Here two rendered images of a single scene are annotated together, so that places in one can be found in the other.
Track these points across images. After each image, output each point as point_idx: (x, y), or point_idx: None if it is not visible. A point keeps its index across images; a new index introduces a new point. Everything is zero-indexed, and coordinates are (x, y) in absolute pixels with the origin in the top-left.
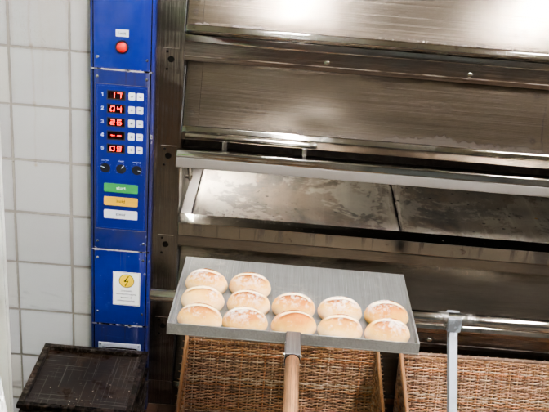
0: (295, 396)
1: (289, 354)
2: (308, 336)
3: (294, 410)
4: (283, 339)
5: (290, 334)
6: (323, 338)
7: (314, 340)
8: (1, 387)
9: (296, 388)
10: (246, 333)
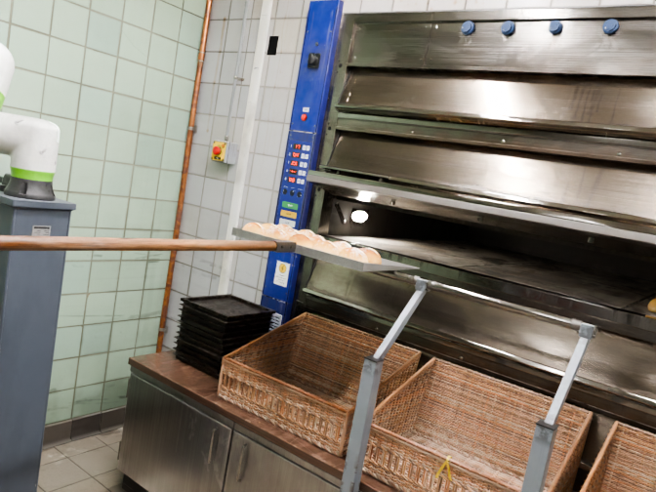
0: (242, 241)
1: (272, 240)
2: (300, 246)
3: (230, 241)
4: None
5: (288, 240)
6: (308, 249)
7: (303, 250)
8: (0, 67)
9: (250, 242)
10: (268, 240)
